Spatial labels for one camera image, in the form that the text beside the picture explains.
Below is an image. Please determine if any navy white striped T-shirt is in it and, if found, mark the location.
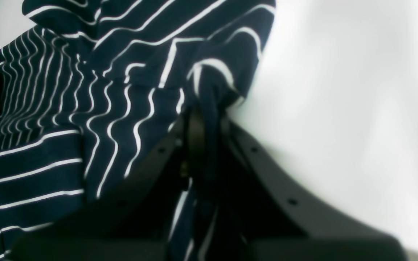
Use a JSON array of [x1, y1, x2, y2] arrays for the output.
[[0, 0, 276, 261]]

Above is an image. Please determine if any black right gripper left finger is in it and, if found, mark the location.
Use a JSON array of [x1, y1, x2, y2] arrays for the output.
[[8, 109, 205, 261]]

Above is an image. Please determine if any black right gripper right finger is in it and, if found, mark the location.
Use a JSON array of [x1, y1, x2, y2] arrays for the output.
[[220, 116, 407, 261]]

